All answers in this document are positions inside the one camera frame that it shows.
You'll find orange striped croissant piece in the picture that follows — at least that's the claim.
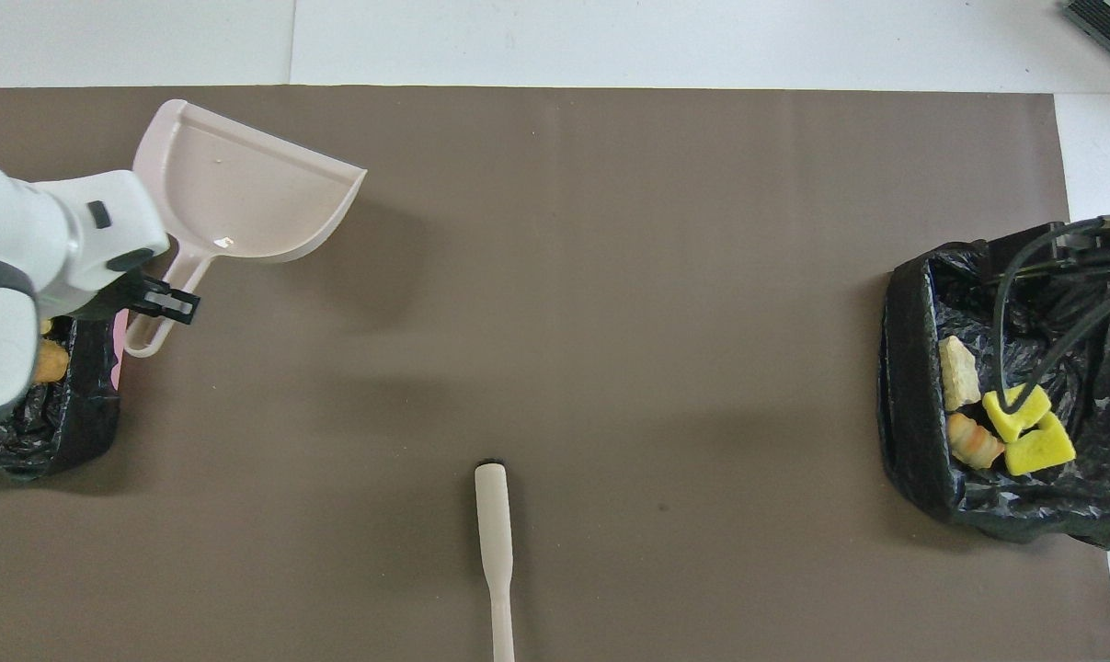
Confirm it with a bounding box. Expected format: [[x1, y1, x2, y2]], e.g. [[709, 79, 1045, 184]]
[[946, 412, 1006, 472]]

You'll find brown bread roll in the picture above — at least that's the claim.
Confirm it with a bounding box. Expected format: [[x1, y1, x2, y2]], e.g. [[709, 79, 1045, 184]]
[[34, 317, 71, 386]]

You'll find yellow sponge piece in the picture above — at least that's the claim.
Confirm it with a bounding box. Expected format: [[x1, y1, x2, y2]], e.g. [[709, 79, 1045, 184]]
[[1003, 413, 1077, 476], [981, 380, 1053, 444]]

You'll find beige hand brush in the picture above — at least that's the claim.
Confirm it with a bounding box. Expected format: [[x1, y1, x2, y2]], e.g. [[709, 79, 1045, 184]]
[[474, 462, 517, 662]]

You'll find bin covered by black bag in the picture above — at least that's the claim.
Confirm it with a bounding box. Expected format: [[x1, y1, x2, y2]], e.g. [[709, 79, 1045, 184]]
[[876, 236, 1110, 551]]

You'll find beige plastic dustpan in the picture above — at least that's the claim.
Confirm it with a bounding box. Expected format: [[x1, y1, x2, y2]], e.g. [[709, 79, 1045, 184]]
[[123, 98, 369, 359]]

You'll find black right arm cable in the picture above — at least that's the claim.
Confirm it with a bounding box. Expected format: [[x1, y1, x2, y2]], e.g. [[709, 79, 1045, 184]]
[[993, 216, 1110, 417]]

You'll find pink bin with black bag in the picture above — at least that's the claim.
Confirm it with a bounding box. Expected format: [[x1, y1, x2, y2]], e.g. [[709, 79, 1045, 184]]
[[0, 309, 132, 481]]

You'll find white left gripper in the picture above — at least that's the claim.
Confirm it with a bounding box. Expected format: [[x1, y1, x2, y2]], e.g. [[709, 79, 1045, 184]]
[[35, 170, 202, 326]]

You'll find brown paper table mat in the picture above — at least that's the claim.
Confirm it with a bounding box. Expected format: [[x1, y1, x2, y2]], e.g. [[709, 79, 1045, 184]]
[[0, 86, 1110, 662]]

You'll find pale bread piece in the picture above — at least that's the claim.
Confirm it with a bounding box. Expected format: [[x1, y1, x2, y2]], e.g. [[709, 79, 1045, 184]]
[[939, 336, 982, 413]]

